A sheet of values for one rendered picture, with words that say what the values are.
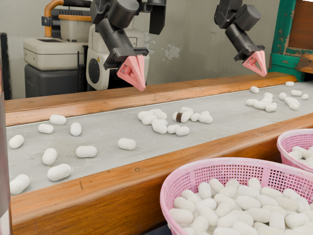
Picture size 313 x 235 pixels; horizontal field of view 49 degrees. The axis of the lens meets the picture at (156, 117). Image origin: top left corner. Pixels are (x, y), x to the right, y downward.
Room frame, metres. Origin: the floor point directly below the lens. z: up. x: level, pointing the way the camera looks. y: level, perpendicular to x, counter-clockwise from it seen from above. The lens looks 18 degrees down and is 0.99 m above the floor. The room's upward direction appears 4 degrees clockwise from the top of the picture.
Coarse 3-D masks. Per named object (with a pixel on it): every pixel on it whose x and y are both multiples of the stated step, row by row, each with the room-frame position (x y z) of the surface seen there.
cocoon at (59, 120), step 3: (51, 117) 0.68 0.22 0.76; (54, 117) 0.67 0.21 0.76; (57, 117) 0.67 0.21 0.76; (60, 117) 0.67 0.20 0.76; (63, 117) 0.68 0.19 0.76; (51, 120) 0.67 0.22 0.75; (54, 120) 0.67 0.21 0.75; (57, 120) 0.67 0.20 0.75; (60, 120) 0.67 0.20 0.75; (63, 120) 0.67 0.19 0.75; (54, 123) 0.67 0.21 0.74; (57, 123) 0.67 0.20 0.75; (60, 123) 0.67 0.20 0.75; (63, 123) 0.67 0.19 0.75
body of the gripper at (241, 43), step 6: (240, 36) 1.16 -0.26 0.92; (246, 36) 1.17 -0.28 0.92; (234, 42) 1.17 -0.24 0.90; (240, 42) 1.15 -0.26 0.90; (246, 42) 1.15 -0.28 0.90; (252, 42) 1.16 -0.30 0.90; (240, 48) 1.15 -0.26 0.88; (246, 48) 1.11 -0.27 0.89; (264, 48) 1.17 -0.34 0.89; (240, 54) 1.13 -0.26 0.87
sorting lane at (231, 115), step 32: (224, 96) 1.06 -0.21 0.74; (256, 96) 1.09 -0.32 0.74; (288, 96) 1.13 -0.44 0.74; (32, 128) 0.65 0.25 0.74; (64, 128) 0.66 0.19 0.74; (96, 128) 0.67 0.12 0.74; (128, 128) 0.69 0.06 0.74; (192, 128) 0.72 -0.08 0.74; (224, 128) 0.74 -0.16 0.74; (32, 160) 0.50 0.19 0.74; (64, 160) 0.51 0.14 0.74; (96, 160) 0.52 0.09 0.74; (128, 160) 0.53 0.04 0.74
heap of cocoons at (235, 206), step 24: (192, 192) 0.43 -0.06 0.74; (216, 192) 0.46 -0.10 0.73; (240, 192) 0.46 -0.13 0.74; (264, 192) 0.46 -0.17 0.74; (288, 192) 0.46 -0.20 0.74; (192, 216) 0.38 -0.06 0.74; (216, 216) 0.38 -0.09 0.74; (240, 216) 0.38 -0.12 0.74; (264, 216) 0.39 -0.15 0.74; (288, 216) 0.40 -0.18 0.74; (312, 216) 0.40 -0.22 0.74
